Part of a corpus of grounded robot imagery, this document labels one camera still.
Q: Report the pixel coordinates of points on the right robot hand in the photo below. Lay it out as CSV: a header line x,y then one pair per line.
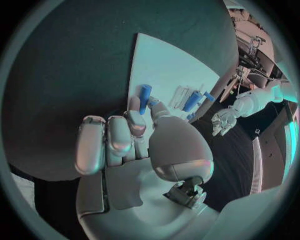
x,y
145,187

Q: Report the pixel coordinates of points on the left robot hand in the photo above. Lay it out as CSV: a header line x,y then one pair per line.
x,y
223,120

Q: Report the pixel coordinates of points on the blue long cylinder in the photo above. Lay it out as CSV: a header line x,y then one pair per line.
x,y
144,97
192,101

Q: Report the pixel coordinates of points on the white task board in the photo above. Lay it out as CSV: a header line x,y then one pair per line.
x,y
164,69

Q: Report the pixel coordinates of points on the blue peg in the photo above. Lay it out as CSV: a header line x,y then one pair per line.
x,y
209,96

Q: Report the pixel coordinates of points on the small blue plug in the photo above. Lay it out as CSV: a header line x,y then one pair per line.
x,y
191,116

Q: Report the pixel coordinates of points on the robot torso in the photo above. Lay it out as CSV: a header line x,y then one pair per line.
x,y
274,150

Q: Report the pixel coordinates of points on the cluttered workshop rack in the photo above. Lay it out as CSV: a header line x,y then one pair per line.
x,y
252,56

